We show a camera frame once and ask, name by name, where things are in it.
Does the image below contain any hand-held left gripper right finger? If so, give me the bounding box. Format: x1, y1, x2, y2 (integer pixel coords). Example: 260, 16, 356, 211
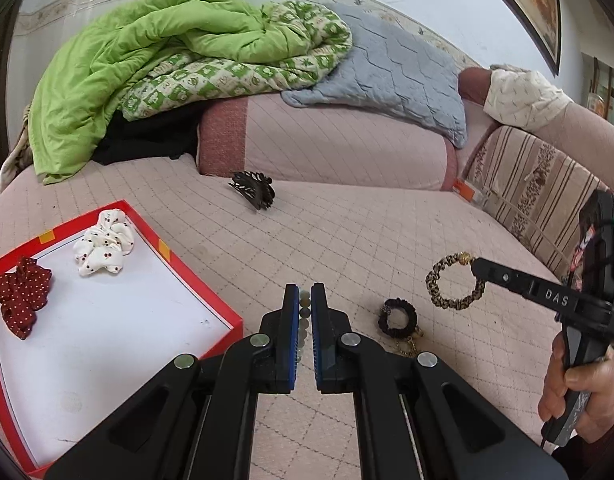
311, 283, 570, 480

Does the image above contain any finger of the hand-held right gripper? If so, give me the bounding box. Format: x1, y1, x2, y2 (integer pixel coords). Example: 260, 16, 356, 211
471, 257, 585, 320

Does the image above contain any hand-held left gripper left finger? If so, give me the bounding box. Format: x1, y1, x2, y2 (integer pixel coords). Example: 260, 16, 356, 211
43, 283, 300, 480

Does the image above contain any pearl bracelet with green bead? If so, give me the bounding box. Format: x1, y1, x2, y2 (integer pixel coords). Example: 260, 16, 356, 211
297, 289, 313, 363

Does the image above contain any black hair tie with gold charms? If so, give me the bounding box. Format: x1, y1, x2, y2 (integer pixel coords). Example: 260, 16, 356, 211
378, 298, 424, 359

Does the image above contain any gold and black braided hair tie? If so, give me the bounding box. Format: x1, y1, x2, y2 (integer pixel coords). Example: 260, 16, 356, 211
426, 254, 486, 311

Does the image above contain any red-edged white tray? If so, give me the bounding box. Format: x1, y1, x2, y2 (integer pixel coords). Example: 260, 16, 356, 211
0, 200, 244, 478

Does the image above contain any person's right forearm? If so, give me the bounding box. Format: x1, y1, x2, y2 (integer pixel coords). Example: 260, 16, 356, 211
552, 400, 614, 480

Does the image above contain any person's right hand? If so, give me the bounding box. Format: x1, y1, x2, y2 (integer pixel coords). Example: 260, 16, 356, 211
538, 332, 614, 443

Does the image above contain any striped sofa backrest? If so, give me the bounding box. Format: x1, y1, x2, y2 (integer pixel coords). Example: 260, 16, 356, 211
459, 125, 614, 281

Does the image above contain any orange and white packet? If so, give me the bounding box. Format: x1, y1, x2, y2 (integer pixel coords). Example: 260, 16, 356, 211
452, 180, 488, 208

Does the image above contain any black hair claw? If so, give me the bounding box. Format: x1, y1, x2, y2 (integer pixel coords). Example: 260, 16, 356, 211
228, 171, 276, 212

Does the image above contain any white patterned cloth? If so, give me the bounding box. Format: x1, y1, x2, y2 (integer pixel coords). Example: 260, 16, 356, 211
483, 64, 574, 128

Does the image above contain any pink bolster cushion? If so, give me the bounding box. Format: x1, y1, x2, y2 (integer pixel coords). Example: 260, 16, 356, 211
196, 94, 459, 192

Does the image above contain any white dotted scrunchie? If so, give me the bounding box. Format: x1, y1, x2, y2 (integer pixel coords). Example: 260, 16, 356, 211
73, 210, 134, 277

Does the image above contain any grey quilted blanket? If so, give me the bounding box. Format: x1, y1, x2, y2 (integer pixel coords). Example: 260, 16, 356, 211
281, 2, 468, 150

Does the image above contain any black cloth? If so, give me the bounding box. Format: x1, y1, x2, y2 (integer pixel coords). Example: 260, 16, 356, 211
91, 102, 208, 167

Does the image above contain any green and white patterned quilt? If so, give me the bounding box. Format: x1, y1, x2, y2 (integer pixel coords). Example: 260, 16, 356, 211
118, 1, 354, 122

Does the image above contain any dark red dotted scrunchie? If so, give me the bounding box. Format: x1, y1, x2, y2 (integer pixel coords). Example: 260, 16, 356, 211
0, 256, 53, 341

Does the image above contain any green blanket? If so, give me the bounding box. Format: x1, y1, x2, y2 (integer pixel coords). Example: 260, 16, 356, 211
28, 0, 315, 186

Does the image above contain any beige patterned cloth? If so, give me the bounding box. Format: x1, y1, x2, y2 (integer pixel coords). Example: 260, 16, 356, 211
0, 102, 38, 193

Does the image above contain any framed wall picture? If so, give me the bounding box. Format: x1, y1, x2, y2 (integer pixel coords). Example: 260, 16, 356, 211
462, 0, 562, 77

